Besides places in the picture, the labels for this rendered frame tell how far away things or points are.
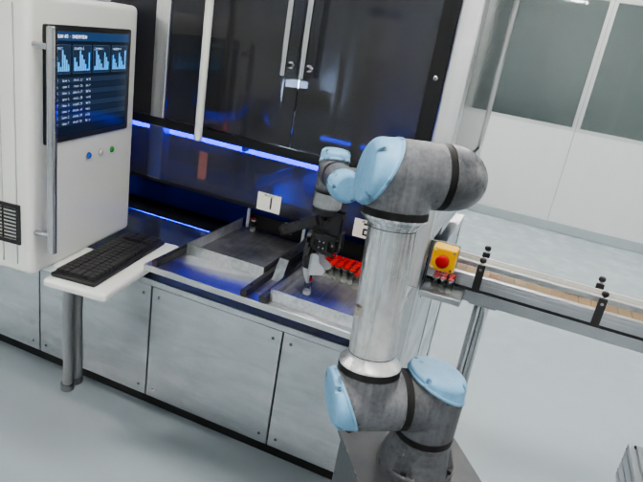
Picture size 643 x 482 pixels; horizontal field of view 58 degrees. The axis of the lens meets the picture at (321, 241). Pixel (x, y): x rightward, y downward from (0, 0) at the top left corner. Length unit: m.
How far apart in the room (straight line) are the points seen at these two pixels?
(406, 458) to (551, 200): 5.37
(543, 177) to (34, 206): 5.32
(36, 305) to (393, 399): 1.93
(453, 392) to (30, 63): 1.26
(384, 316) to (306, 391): 1.14
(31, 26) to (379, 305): 1.11
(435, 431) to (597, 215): 5.42
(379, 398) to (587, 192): 5.46
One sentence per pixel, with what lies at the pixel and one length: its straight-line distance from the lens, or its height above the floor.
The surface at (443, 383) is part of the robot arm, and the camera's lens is 1.10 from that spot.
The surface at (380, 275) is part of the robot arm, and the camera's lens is 0.99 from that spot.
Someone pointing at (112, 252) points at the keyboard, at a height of 0.83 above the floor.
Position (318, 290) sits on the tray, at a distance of 1.67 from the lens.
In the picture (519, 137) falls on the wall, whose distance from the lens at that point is 6.31.
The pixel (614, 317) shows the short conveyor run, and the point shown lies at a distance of 1.92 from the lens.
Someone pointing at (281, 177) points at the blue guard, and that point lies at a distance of 1.87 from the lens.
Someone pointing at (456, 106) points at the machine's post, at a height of 1.44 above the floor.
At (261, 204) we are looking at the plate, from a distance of 1.92.
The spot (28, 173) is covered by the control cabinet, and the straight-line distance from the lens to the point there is 1.73.
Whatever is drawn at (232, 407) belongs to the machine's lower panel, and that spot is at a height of 0.19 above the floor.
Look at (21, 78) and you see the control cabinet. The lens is 1.68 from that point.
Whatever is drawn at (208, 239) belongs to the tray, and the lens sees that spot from 1.88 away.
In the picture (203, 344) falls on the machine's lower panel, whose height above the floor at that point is 0.41.
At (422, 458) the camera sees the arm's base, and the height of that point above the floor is 0.86.
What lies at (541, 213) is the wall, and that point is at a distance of 6.43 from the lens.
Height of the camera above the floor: 1.58
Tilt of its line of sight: 20 degrees down
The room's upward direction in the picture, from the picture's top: 10 degrees clockwise
